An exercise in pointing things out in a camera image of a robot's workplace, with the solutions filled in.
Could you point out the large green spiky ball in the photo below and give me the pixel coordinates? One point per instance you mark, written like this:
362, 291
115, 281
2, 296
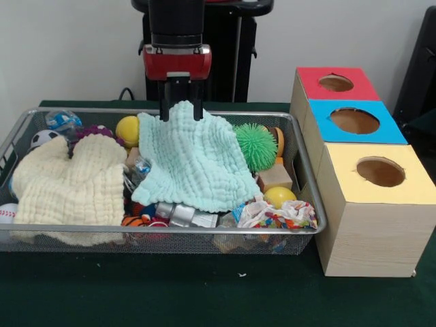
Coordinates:
255, 146

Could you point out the black chair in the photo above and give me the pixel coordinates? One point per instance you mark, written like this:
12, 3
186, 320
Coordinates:
420, 68

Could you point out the wooden box with three holes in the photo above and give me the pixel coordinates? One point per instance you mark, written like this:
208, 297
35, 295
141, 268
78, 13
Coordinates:
374, 235

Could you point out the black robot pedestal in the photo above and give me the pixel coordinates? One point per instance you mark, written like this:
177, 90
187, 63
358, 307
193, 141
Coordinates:
238, 51

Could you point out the silver plastic toy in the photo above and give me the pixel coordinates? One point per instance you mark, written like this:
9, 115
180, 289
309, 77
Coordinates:
185, 214

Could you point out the smooth yellow ball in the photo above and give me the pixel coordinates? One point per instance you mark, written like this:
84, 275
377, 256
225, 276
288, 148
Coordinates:
279, 197

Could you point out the small soccer ball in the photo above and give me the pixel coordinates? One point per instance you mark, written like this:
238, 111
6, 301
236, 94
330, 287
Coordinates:
42, 138

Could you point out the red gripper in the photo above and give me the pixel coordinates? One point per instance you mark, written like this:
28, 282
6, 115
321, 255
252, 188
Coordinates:
177, 63

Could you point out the mint green muslin cloth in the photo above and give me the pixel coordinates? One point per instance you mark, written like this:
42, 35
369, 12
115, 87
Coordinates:
194, 160

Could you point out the yellow tennis ball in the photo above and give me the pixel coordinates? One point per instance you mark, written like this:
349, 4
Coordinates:
126, 131

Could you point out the dark green table cloth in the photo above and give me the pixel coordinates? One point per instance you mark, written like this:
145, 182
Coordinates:
204, 289

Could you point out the silver mesh bin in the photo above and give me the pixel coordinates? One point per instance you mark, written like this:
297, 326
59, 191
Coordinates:
170, 238

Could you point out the brown wooden block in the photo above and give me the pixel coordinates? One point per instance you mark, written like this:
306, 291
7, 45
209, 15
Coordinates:
274, 177

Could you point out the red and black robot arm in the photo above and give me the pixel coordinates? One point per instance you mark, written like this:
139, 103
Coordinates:
177, 20

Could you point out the cream muslin cloth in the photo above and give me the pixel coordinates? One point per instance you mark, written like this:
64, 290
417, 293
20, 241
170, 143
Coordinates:
68, 184

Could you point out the small white baseball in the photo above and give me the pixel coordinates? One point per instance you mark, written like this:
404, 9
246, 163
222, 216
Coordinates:
7, 214

